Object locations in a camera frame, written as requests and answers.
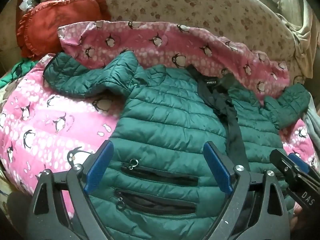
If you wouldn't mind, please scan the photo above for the red frilled cushion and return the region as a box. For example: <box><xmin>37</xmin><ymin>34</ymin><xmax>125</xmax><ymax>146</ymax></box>
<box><xmin>15</xmin><ymin>0</ymin><xmax>112</xmax><ymax>60</ymax></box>

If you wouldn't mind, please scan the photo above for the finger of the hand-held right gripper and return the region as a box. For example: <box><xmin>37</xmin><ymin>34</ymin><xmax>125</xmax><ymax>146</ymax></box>
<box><xmin>269</xmin><ymin>149</ymin><xmax>318</xmax><ymax>188</ymax></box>

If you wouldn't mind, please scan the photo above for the pink penguin print blanket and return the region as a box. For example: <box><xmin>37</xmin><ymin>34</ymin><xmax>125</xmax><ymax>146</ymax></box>
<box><xmin>0</xmin><ymin>20</ymin><xmax>316</xmax><ymax>217</ymax></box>

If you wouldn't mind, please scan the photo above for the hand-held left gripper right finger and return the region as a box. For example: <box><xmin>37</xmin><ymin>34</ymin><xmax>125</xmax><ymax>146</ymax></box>
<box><xmin>202</xmin><ymin>141</ymin><xmax>293</xmax><ymax>240</ymax></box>

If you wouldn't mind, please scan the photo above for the green cloth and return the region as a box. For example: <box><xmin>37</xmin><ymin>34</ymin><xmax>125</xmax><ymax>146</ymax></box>
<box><xmin>0</xmin><ymin>57</ymin><xmax>38</xmax><ymax>88</ymax></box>

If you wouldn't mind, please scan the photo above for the beige curtain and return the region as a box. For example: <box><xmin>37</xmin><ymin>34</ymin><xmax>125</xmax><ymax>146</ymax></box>
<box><xmin>270</xmin><ymin>0</ymin><xmax>320</xmax><ymax>78</ymax></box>

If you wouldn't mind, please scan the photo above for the clear plastic bottle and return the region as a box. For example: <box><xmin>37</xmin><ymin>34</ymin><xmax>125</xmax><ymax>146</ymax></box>
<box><xmin>19</xmin><ymin>0</ymin><xmax>41</xmax><ymax>12</ymax></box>

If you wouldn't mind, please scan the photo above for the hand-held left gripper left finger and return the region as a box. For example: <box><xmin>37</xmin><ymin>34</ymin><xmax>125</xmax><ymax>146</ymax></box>
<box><xmin>26</xmin><ymin>140</ymin><xmax>115</xmax><ymax>240</ymax></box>

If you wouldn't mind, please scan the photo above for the green quilted puffer jacket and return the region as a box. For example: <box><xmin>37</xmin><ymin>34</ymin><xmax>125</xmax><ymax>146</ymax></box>
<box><xmin>43</xmin><ymin>51</ymin><xmax>312</xmax><ymax>240</ymax></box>

